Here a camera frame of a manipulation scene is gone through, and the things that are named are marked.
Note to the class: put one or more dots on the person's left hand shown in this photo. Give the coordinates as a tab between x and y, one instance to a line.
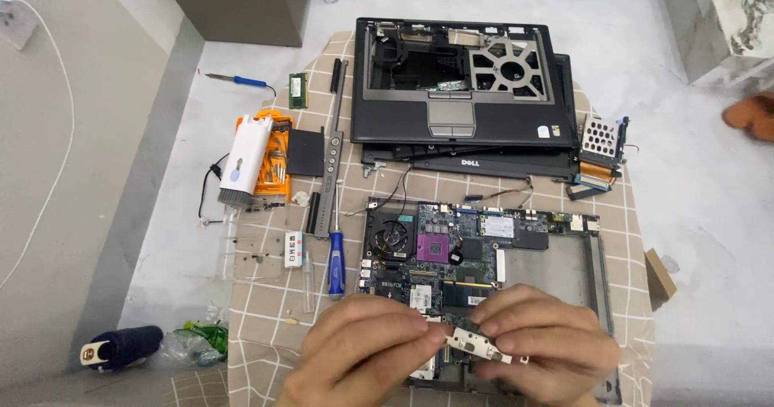
357	358

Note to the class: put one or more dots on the person's right hand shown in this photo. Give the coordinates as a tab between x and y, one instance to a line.
562	358

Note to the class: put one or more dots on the white metal bracket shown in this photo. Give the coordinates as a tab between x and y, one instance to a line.
471	342

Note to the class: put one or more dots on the clear plastic syringe tube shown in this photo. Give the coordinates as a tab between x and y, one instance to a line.
309	286

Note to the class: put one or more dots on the beige checkered cloth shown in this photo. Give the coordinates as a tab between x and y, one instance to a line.
272	334

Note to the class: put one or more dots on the small white labelled box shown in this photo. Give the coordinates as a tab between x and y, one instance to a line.
293	250

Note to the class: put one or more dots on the brown cardboard piece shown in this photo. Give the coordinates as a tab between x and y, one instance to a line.
659	277

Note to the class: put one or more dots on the clear plastic lid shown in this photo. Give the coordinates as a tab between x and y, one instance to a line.
254	250

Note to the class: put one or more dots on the black ridged plastic strip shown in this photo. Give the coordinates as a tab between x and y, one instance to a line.
312	213

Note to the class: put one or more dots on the crumpled clear green plastic bag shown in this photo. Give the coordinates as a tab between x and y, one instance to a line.
193	343

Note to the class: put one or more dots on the grey button hinge cover strip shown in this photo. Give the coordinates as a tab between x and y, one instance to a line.
334	153

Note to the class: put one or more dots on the black laptop screen lid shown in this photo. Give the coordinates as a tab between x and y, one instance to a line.
484	164

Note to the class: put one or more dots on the black square cover panel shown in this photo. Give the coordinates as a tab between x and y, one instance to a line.
305	152

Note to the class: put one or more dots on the orange screwdriver bit case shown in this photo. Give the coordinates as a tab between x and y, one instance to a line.
278	159

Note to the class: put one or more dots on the perforated metal drive caddy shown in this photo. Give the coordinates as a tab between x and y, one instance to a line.
598	138

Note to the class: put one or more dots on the white cleaning brush kit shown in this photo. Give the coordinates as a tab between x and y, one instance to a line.
242	165

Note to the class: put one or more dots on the black laptop palmrest case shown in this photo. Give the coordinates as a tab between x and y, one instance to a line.
393	117

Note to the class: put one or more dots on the green memory module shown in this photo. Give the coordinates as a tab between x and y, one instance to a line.
297	90

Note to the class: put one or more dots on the short black plastic stick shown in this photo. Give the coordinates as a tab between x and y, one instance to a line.
335	76

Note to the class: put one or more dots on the thin blue precision screwdriver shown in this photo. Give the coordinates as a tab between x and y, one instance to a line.
248	81

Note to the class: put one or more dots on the marble patterned furniture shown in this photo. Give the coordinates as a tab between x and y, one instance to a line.
725	26

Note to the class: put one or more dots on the grey cabinet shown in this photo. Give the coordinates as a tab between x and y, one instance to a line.
242	5

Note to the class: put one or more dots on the laptop motherboard in base frame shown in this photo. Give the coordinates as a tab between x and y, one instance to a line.
459	256

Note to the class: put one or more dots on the white wall charger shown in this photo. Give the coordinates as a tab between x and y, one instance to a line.
15	26

